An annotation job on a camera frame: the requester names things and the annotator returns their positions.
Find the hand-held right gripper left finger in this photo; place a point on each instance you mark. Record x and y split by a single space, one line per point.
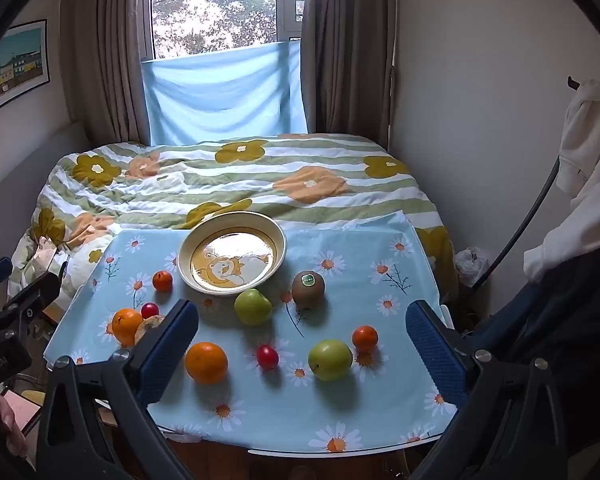
166 355

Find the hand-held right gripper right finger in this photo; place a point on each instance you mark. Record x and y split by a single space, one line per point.
436 355

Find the large yellow russet apple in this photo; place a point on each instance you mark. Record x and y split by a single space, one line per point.
147 331

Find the large orange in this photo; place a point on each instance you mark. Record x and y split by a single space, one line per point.
206 362
125 325

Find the red cherry tomato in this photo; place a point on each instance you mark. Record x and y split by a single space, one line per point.
267 357
150 310

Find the green apple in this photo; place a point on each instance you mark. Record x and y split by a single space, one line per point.
330 360
253 307

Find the cream bowl with bear print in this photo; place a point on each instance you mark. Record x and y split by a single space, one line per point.
230 260

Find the brown kiwi with green sticker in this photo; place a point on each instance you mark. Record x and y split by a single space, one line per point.
308 291

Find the person's left hand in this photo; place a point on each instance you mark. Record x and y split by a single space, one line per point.
9 422

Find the small orange cherry tomato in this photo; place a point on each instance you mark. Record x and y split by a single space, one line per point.
365 338

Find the small tangerine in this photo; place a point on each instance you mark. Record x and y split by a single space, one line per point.
162 281

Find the white plastic bag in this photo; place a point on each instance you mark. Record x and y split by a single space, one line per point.
470 265

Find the blue daisy tablecloth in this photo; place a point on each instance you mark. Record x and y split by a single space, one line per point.
260 410

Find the black clothes rack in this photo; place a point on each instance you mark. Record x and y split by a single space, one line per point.
530 223

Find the striped floral quilt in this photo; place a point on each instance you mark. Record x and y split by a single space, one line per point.
280 160

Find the brown curtain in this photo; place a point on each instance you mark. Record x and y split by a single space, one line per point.
350 60
110 60

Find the white hanging garment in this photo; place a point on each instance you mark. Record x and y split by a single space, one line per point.
595 160

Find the light blue hanging cloth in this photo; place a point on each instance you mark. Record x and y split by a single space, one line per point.
220 95

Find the window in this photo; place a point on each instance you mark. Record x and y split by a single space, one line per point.
205 5

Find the wall poster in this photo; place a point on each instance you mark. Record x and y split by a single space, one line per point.
15 65

